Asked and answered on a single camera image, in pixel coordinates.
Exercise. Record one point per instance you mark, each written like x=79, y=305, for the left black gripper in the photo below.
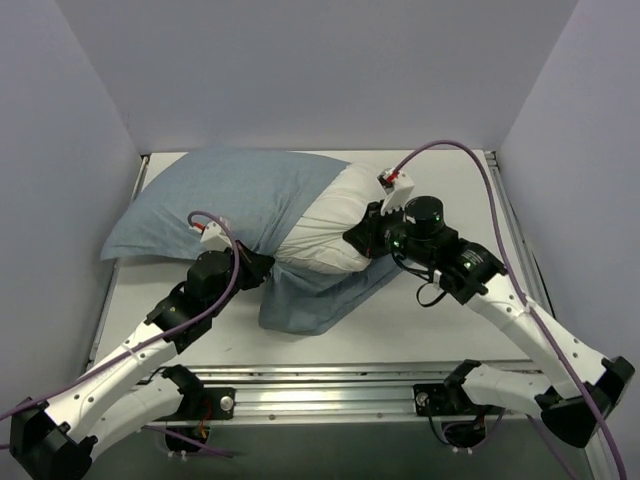
x=258, y=268

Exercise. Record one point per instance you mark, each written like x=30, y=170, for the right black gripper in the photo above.
x=365, y=235

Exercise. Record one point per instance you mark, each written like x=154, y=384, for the white pillow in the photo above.
x=316, y=240

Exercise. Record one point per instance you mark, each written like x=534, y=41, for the pillowcase grey outside blue inside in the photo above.
x=261, y=194

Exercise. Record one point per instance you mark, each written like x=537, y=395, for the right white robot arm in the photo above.
x=573, y=385

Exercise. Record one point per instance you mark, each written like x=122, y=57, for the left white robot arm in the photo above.
x=137, y=383

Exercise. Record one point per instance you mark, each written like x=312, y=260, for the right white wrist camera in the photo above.
x=397, y=186

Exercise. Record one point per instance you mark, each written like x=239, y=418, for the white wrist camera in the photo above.
x=212, y=235
x=397, y=186

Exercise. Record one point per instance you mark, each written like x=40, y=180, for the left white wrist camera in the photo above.
x=212, y=235

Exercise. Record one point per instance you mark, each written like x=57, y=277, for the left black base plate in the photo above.
x=220, y=402

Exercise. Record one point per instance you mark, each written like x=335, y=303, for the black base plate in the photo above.
x=220, y=402
x=436, y=399

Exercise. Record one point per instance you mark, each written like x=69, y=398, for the aluminium rail frame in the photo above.
x=362, y=367

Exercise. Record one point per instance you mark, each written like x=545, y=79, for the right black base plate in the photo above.
x=436, y=399

